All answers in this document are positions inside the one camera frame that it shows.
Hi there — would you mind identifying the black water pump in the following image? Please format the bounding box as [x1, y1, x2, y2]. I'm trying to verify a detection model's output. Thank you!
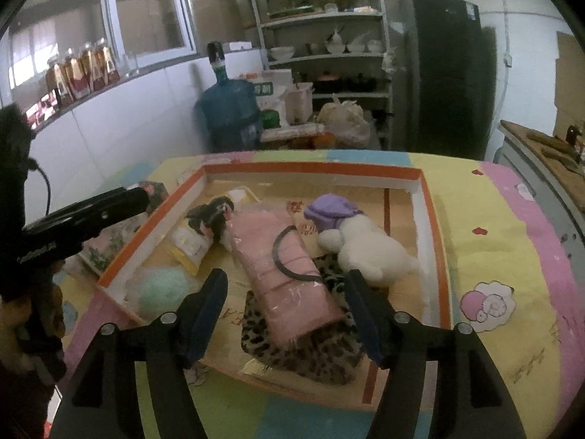
[205, 41, 227, 74]

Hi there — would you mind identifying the white metal shelf rack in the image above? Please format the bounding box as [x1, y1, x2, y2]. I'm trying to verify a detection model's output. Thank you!
[249, 0, 394, 147]

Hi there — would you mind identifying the pastel patchwork printed quilt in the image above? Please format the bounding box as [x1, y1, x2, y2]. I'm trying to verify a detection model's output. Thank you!
[46, 149, 585, 439]

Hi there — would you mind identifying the shallow cardboard box orange rim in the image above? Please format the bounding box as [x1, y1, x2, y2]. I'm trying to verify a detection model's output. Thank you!
[96, 160, 455, 410]

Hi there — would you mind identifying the kitchen cleaver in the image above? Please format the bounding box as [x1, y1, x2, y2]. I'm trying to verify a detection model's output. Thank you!
[525, 130, 581, 153]
[541, 146, 579, 168]

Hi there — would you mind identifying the leopard print cloth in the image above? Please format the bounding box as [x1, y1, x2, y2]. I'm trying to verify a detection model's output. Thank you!
[241, 251, 366, 385]

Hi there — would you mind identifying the pot with red lid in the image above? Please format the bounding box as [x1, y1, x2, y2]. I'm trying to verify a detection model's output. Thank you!
[315, 71, 341, 92]

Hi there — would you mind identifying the blue water jug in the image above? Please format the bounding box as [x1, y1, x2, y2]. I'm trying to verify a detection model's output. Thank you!
[196, 71, 263, 151]

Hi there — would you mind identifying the wooden cutting board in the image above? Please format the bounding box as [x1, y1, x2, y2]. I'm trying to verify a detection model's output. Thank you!
[500, 120, 585, 211]

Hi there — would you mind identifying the black-haired small doll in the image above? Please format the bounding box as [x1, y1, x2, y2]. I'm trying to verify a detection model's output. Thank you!
[186, 196, 236, 241]

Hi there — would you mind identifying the cardboard sheet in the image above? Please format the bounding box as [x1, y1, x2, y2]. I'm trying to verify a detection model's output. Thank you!
[555, 31, 585, 124]

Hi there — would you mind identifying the sliding aluminium window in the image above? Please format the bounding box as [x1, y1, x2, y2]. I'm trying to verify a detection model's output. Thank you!
[0, 0, 197, 101]

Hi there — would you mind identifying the white plastic container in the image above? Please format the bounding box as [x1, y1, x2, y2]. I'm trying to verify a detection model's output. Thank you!
[286, 83, 314, 124]

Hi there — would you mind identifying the kitchen counter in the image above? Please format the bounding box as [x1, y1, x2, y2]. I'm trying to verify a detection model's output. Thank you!
[496, 120, 585, 293]

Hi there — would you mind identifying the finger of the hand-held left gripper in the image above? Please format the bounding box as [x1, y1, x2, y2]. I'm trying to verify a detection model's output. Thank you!
[55, 187, 151, 243]

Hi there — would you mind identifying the pale mesh bath pouf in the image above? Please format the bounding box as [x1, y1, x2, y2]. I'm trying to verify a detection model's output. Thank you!
[137, 267, 190, 323]

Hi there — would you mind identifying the clear plastic bag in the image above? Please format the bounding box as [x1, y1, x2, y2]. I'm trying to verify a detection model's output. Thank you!
[317, 96, 372, 147]

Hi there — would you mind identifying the white plush toy purple hat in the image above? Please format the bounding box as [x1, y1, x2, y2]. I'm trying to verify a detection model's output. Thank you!
[304, 193, 420, 283]

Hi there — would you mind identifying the person's left hand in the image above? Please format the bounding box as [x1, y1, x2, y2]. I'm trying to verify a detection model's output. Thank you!
[0, 281, 67, 376]

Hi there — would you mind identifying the white sack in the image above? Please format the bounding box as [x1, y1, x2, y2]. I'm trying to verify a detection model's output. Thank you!
[256, 70, 293, 126]

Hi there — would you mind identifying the dark refrigerator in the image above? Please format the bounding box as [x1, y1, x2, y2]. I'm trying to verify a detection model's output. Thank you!
[400, 0, 497, 161]

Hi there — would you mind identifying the yellow white packet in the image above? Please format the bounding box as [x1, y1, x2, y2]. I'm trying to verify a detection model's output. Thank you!
[167, 187, 261, 277]

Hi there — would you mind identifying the pink towel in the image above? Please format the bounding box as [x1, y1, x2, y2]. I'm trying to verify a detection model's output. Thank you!
[224, 208, 346, 344]

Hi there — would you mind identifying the black hair band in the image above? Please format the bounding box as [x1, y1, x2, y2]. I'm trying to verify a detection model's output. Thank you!
[271, 225, 323, 281]

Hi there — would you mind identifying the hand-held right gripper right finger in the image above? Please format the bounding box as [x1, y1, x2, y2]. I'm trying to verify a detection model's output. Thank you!
[344, 269, 528, 439]

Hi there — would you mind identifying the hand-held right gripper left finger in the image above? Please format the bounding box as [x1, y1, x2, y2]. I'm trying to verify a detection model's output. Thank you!
[48, 267, 229, 439]

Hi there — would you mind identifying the white bowl with spoon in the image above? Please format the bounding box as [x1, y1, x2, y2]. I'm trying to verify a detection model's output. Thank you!
[325, 27, 347, 54]

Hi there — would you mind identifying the black pot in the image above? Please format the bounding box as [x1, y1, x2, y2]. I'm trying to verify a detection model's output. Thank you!
[347, 73, 378, 92]

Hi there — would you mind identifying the floral tissue pack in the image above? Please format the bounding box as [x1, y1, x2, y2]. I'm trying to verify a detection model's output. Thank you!
[80, 180, 167, 275]

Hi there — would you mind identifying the black cable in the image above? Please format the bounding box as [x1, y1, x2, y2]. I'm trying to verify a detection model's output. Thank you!
[27, 160, 52, 220]

